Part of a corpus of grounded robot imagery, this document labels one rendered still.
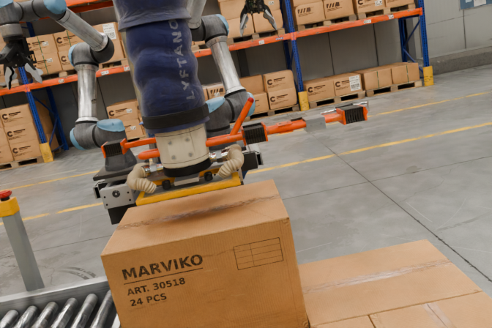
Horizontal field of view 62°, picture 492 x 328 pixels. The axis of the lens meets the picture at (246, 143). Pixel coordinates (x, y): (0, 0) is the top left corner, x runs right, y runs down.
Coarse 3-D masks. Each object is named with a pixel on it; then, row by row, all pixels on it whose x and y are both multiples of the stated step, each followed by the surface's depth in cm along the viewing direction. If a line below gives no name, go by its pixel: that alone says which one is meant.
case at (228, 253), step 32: (224, 192) 163; (256, 192) 156; (128, 224) 148; (160, 224) 142; (192, 224) 137; (224, 224) 132; (256, 224) 128; (288, 224) 129; (128, 256) 128; (160, 256) 128; (192, 256) 129; (224, 256) 130; (256, 256) 130; (288, 256) 131; (128, 288) 130; (160, 288) 131; (192, 288) 132; (224, 288) 132; (256, 288) 133; (288, 288) 134; (128, 320) 132; (160, 320) 133; (192, 320) 134; (224, 320) 135; (256, 320) 135; (288, 320) 136
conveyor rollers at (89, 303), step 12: (72, 300) 182; (96, 300) 182; (108, 300) 176; (12, 312) 182; (36, 312) 182; (48, 312) 177; (60, 312) 174; (72, 312) 178; (84, 312) 171; (108, 312) 171; (0, 324) 174; (24, 324) 172; (36, 324) 168; (60, 324) 167; (72, 324) 163; (84, 324) 167; (96, 324) 161
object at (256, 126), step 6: (246, 126) 147; (252, 126) 147; (258, 126) 145; (264, 126) 139; (246, 132) 139; (252, 132) 139; (258, 132) 139; (264, 132) 140; (246, 138) 140; (252, 138) 139; (258, 138) 139; (264, 138) 140; (246, 144) 140
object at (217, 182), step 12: (168, 180) 135; (204, 180) 136; (216, 180) 134; (228, 180) 133; (144, 192) 138; (156, 192) 134; (168, 192) 132; (180, 192) 131; (192, 192) 131; (204, 192) 132; (144, 204) 132
